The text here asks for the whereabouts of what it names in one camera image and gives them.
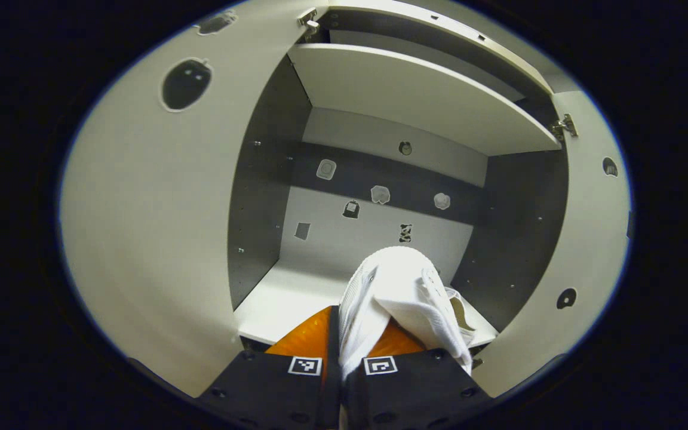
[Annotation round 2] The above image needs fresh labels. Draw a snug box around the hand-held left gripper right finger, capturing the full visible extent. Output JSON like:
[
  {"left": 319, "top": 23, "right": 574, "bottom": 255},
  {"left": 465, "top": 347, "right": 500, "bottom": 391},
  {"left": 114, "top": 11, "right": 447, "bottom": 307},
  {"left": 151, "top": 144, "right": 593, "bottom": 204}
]
[{"left": 344, "top": 320, "right": 494, "bottom": 428}]

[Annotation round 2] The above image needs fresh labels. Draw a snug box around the white cabinet door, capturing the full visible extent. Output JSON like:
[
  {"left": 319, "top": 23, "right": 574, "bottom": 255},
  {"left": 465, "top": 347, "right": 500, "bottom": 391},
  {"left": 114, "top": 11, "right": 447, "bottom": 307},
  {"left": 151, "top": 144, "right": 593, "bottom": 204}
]
[
  {"left": 60, "top": 0, "right": 330, "bottom": 398},
  {"left": 472, "top": 90, "right": 631, "bottom": 398}
]

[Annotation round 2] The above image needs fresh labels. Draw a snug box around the white shoe cabinet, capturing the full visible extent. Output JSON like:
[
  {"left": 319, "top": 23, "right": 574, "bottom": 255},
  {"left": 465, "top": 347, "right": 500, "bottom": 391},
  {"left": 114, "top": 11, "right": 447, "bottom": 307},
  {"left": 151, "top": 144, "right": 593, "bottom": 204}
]
[{"left": 60, "top": 0, "right": 631, "bottom": 398}]

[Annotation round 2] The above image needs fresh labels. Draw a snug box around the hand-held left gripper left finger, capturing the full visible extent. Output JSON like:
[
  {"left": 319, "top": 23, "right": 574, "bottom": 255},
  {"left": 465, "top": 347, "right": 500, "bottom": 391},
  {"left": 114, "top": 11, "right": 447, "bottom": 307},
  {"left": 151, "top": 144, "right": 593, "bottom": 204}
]
[{"left": 198, "top": 305, "right": 340, "bottom": 428}]

